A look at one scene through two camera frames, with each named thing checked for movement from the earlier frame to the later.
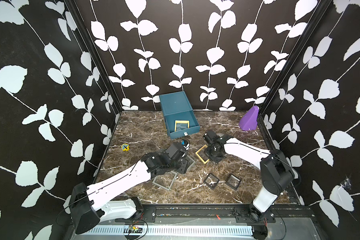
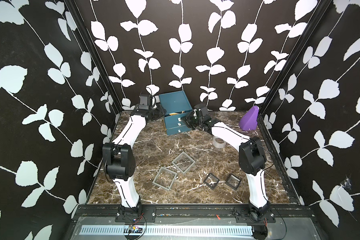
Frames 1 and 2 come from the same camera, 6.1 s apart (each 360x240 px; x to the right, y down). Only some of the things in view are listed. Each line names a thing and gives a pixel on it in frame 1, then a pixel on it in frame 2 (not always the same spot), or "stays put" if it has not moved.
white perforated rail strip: x=199 y=230 stays put
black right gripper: x=216 y=159 → x=187 y=120
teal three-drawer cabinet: x=179 y=118 stays put
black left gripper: x=183 y=164 → x=160 y=108
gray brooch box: x=166 y=180 stays put
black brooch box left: x=211 y=181 stays put
